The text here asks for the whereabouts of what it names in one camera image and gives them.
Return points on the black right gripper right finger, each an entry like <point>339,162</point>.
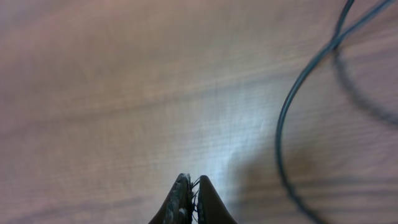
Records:
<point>210,207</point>

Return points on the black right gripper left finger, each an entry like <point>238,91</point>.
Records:
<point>177,207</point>

